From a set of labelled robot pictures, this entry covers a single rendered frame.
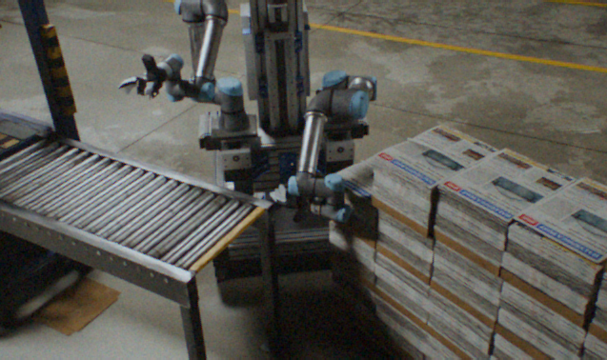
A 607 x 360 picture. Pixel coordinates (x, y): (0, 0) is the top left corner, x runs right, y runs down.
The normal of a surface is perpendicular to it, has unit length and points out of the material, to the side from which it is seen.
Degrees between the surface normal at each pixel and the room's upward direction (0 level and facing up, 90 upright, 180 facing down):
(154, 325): 0
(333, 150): 90
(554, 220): 1
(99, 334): 0
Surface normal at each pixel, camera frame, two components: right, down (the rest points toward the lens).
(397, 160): -0.04, -0.83
